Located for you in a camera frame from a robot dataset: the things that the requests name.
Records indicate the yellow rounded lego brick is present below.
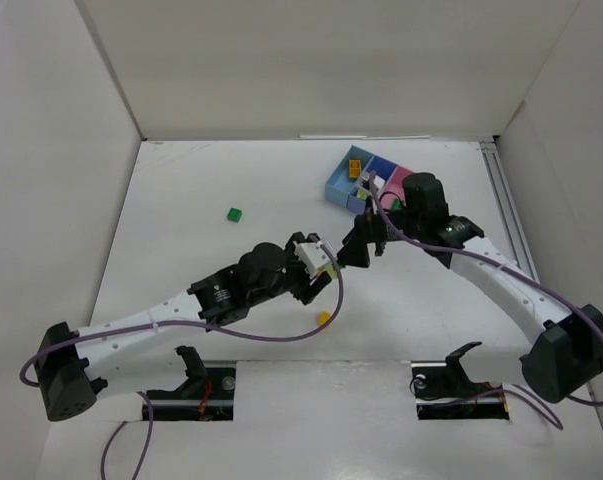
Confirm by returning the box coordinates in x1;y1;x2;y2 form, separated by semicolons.
348;159;362;180

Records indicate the dark green sloped lego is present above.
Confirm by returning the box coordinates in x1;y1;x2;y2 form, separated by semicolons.
226;207;243;223

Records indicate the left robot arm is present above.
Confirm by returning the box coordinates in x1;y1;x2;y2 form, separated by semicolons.
31;232;336;422

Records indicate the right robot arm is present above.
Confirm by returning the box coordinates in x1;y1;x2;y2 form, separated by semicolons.
338;173;603;404

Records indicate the green and pale lego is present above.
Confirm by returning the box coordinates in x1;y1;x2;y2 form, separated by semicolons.
317;265;338;280

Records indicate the orange small lego brick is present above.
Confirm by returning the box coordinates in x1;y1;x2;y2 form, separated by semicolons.
318;312;331;325

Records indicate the pink container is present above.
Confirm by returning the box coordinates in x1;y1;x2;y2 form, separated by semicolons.
381;166;414;209

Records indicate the purple blue container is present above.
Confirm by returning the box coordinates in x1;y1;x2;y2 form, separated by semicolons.
347;155;398;215

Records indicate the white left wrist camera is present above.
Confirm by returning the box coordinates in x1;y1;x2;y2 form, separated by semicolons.
294;239;336;279

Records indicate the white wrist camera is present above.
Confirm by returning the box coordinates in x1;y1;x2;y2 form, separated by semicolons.
294;239;336;279
356;171;385;192

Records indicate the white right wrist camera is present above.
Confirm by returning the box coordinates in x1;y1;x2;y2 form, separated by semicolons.
356;171;385;192

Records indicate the aluminium rail right side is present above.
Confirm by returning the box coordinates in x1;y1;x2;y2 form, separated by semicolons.
479;140;539;281

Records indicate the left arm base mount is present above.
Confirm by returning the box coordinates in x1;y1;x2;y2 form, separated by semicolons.
142;346;237;422

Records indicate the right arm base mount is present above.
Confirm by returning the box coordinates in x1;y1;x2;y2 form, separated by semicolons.
409;342;510;420

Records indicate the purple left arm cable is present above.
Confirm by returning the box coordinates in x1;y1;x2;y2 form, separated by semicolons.
19;239;346;480

